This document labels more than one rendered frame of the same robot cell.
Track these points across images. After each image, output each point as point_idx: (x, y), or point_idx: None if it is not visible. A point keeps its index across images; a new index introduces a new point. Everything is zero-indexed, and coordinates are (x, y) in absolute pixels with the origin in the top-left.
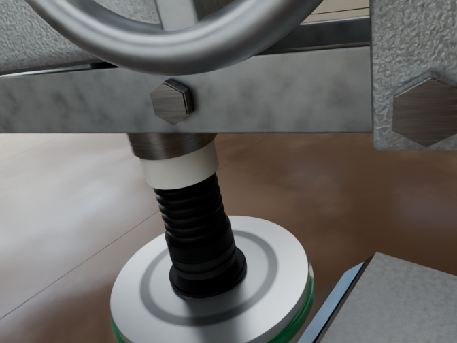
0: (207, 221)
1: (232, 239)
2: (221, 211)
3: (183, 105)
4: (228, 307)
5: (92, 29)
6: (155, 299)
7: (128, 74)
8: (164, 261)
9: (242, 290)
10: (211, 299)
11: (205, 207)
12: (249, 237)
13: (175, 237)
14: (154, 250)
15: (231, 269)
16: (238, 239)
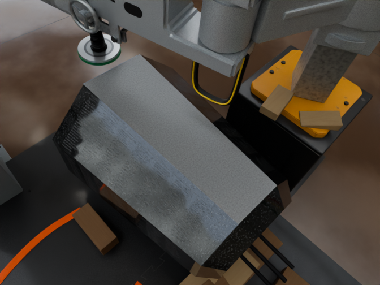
0: (98, 38)
1: (103, 42)
2: (101, 37)
3: (91, 24)
4: (99, 55)
5: (79, 25)
6: (86, 49)
7: None
8: (90, 42)
9: (103, 52)
10: (97, 52)
11: (97, 35)
12: (110, 42)
13: (91, 39)
14: (89, 38)
15: (103, 48)
16: (108, 42)
